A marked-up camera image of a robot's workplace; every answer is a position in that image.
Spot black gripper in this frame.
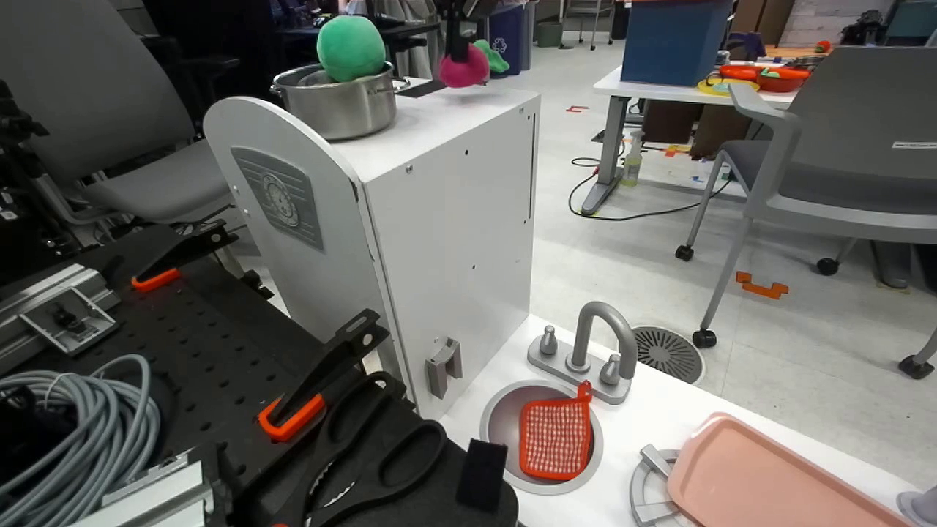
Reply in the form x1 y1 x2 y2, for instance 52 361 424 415
440 0 484 62

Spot pink tulip plush toy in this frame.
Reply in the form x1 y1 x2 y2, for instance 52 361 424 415
433 39 514 91

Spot green round plush toy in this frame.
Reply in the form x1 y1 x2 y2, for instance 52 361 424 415
313 11 392 84

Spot silver metal pot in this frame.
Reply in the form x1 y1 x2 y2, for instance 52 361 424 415
268 62 399 144

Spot white toy kitchen set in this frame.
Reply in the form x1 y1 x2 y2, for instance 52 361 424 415
202 84 926 527

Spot grey toy faucet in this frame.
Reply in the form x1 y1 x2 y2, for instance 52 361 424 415
527 298 642 406

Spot orange mesh pot holder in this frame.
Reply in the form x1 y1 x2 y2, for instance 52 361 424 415
515 380 598 487

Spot blue recycling bin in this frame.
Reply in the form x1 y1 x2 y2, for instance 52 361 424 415
487 3 537 78

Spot black stove plate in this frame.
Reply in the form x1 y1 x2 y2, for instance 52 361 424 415
392 72 448 99

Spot white work table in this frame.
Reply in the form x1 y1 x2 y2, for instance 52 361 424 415
579 65 801 220

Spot clear spray bottle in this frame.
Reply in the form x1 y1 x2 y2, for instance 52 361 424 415
622 125 651 188

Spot blue storage bin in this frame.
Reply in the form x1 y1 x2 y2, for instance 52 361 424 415
622 0 735 87

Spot brown cardboard boxes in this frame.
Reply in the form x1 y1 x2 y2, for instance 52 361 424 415
642 99 755 163

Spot orange items on table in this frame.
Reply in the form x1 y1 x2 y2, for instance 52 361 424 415
717 59 815 97

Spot grey padded chair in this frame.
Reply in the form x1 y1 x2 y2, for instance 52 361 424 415
0 0 237 232

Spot grey round floor drain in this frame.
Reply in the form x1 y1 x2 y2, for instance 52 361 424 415
629 326 708 387

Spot orange plastic piece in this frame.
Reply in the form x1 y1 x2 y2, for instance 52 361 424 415
733 270 790 301

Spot black perforated breadboard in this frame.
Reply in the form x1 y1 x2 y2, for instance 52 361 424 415
55 223 392 491

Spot grey office chair on castors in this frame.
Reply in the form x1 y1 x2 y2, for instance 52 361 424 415
673 40 937 380

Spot grey round burner grate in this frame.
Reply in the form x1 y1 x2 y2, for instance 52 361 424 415
626 441 685 527

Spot pink plastic tray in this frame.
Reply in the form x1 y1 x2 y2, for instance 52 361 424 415
666 410 910 527

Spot grey floor cable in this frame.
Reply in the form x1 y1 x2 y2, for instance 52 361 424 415
566 154 735 224

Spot grey cabinet door handle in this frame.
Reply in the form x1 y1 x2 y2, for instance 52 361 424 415
423 336 465 402

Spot small black clamp orange handle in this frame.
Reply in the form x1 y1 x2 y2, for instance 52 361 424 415
128 220 241 298

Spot large black clamp orange handle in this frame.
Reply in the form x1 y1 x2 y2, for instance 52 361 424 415
256 306 392 444

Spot black camera stand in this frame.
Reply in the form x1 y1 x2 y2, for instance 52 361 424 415
0 82 70 286

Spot silver aluminium rail bracket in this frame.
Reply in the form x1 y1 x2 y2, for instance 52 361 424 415
0 260 120 375

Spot grey cable bundle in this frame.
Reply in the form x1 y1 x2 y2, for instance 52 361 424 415
0 352 164 527

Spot silver metal frame piece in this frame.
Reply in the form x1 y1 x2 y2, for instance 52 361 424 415
70 447 231 527

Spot grey round handle object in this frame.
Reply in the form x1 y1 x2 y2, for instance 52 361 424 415
893 484 937 527

